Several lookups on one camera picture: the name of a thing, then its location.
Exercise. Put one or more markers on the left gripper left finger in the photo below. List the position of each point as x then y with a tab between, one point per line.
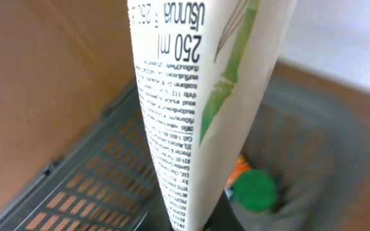
156	218

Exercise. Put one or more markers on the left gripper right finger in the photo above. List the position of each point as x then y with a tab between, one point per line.
223	217

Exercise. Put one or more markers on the green-lid jar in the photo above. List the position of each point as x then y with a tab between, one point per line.
255	191

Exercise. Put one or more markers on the white tube tan cap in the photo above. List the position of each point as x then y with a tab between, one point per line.
202	68

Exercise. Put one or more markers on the orange tissue packet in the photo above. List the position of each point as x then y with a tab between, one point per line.
240	167

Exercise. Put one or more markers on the grey plastic basket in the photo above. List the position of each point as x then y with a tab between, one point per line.
311	145

